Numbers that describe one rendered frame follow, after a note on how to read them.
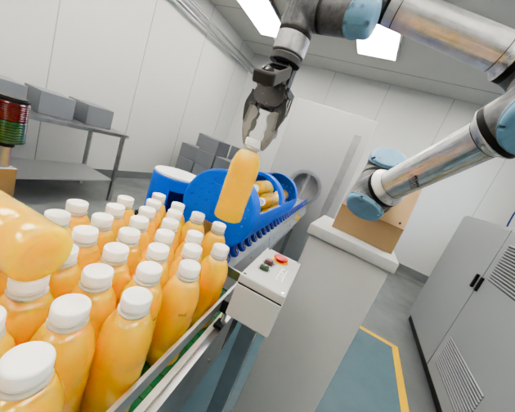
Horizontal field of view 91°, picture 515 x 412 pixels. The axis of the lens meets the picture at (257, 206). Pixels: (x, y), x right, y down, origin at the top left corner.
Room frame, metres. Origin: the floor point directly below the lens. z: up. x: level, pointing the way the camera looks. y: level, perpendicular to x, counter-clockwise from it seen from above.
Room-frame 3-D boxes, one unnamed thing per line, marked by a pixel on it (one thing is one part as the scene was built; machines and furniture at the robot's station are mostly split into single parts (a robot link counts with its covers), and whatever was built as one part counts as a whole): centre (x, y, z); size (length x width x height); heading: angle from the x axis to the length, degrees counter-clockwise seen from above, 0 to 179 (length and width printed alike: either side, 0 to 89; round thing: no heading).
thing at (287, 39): (0.63, 0.06, 1.57); 0.08 x 0.08 x 0.05
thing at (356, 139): (2.18, -0.56, 0.85); 0.06 x 0.06 x 1.70; 75
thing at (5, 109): (0.54, 0.58, 1.23); 0.06 x 0.06 x 0.04
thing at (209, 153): (4.89, 1.05, 0.59); 1.20 x 0.80 x 1.19; 69
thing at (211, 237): (0.68, 0.08, 0.99); 0.07 x 0.07 x 0.19
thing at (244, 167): (0.61, 0.06, 1.25); 0.07 x 0.07 x 0.19
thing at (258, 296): (0.55, -0.09, 1.05); 0.20 x 0.10 x 0.10; 165
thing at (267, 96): (0.64, 0.06, 1.49); 0.09 x 0.08 x 0.12; 165
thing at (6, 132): (0.54, 0.58, 1.18); 0.06 x 0.06 x 0.05
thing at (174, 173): (1.45, 0.50, 1.03); 0.28 x 0.28 x 0.01
